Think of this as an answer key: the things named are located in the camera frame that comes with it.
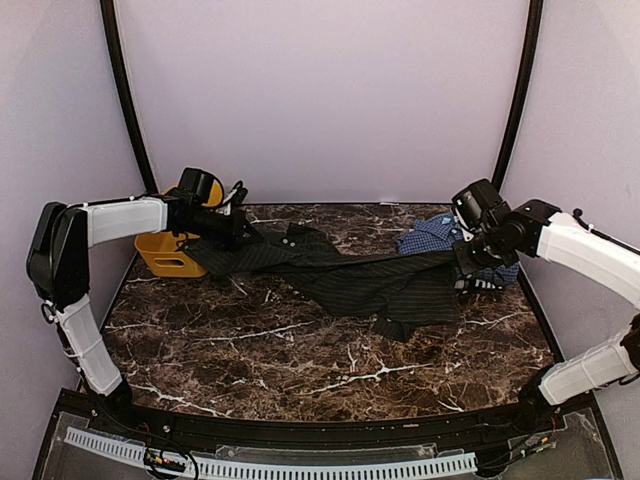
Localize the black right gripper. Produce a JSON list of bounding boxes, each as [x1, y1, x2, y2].
[[453, 227, 515, 275]]

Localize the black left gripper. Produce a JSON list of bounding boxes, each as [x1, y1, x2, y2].
[[182, 206, 264, 250]]

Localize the blue checked folded shirt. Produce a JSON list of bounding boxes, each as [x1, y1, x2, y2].
[[396, 214, 520, 290]]

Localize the yellow plastic basket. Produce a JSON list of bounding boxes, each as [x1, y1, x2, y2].
[[134, 177, 226, 279]]

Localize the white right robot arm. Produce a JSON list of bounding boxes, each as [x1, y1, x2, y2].
[[453, 198, 639, 434]]

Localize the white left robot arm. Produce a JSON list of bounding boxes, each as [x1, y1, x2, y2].
[[26, 195, 260, 436]]

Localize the white slotted cable duct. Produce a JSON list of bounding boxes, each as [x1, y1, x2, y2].
[[63, 427, 477, 479]]

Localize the black pinstriped long sleeve shirt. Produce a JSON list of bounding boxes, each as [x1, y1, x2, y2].
[[184, 224, 459, 342]]

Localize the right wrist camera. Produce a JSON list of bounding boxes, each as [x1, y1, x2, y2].
[[452, 178, 510, 233]]

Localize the black enclosure frame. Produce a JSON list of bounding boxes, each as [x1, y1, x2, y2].
[[101, 1, 540, 203]]

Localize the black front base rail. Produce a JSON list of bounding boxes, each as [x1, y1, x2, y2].
[[33, 389, 623, 479]]

